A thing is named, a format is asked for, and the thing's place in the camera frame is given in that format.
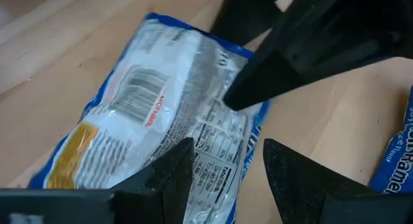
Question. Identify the blue Maruchan noodle pack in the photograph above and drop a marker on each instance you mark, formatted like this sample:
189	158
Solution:
397	166
145	72

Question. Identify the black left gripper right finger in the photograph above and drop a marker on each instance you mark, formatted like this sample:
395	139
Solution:
293	185

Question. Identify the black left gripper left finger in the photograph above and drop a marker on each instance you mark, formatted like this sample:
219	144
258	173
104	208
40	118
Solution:
161	191

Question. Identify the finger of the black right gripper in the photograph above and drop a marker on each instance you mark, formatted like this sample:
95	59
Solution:
248	14
267	85

